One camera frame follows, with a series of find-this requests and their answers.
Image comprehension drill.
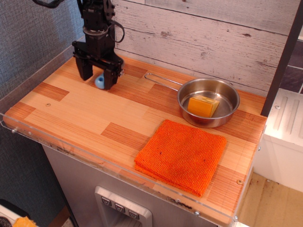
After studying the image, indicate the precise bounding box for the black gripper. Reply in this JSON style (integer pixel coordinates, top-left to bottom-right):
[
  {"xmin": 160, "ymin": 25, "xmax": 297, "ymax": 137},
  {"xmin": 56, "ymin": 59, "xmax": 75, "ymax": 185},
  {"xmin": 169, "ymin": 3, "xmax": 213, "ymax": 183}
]
[{"xmin": 72, "ymin": 30, "xmax": 124, "ymax": 90}]

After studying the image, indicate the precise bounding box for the blue grey toy spoon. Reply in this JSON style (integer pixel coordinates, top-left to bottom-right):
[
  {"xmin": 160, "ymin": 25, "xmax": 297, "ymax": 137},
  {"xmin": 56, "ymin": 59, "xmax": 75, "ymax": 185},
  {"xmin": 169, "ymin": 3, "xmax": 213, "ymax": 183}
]
[{"xmin": 94, "ymin": 73, "xmax": 105, "ymax": 89}]

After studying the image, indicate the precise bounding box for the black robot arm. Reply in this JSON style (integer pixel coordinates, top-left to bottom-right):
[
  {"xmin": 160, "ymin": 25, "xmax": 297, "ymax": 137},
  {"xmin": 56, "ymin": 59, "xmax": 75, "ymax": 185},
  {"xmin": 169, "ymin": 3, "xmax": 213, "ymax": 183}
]
[{"xmin": 72, "ymin": 0, "xmax": 124, "ymax": 90}]

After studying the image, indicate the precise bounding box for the orange folded cloth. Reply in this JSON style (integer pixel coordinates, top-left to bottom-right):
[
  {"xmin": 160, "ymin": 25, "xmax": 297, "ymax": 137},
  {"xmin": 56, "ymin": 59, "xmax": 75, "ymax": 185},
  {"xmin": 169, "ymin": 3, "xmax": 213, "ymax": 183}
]
[{"xmin": 134, "ymin": 120, "xmax": 227, "ymax": 197}]

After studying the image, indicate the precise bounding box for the clear acrylic table guard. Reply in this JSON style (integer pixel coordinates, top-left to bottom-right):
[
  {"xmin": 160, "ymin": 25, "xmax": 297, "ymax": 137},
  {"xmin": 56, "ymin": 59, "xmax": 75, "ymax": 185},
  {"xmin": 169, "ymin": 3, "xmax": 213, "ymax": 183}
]
[{"xmin": 0, "ymin": 35, "xmax": 267, "ymax": 223}]

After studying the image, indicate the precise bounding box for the yellow cheese block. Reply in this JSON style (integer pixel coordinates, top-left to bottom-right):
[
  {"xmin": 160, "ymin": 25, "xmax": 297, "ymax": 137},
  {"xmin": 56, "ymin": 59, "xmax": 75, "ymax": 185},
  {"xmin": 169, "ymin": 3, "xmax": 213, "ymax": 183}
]
[{"xmin": 187, "ymin": 95, "xmax": 220, "ymax": 118}]

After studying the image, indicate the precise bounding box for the small steel pan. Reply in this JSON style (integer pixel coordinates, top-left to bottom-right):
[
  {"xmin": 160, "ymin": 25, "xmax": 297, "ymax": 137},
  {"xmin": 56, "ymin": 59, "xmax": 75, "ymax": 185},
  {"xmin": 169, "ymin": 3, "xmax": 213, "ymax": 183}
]
[{"xmin": 144, "ymin": 73, "xmax": 240, "ymax": 128}]

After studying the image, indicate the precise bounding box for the grey cabinet with dispenser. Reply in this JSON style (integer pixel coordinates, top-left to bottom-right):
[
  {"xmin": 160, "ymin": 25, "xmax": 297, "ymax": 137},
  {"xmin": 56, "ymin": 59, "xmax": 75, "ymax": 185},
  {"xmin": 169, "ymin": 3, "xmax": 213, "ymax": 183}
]
[{"xmin": 43, "ymin": 146, "xmax": 215, "ymax": 227}]

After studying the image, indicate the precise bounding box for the yellow black object corner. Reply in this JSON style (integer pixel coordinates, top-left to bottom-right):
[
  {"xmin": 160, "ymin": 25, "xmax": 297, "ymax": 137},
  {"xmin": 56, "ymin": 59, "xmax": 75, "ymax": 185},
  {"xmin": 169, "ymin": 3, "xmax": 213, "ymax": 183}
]
[{"xmin": 0, "ymin": 217, "xmax": 37, "ymax": 227}]

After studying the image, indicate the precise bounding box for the white toy appliance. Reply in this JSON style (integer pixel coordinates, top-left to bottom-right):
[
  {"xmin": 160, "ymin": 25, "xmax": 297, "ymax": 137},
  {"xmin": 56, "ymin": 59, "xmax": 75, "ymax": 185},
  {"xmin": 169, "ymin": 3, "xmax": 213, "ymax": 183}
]
[{"xmin": 253, "ymin": 89, "xmax": 303, "ymax": 192}]

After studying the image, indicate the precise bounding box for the black cable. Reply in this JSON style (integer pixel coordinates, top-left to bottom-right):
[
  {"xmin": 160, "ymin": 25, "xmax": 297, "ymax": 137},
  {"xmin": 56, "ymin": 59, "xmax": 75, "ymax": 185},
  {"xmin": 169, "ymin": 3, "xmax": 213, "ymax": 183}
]
[{"xmin": 32, "ymin": 0, "xmax": 125, "ymax": 44}]

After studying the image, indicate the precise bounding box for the dark vertical post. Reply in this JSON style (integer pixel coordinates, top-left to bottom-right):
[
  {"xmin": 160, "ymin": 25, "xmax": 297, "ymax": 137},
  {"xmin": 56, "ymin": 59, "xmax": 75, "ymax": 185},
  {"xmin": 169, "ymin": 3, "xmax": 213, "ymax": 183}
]
[{"xmin": 261, "ymin": 0, "xmax": 303, "ymax": 117}]

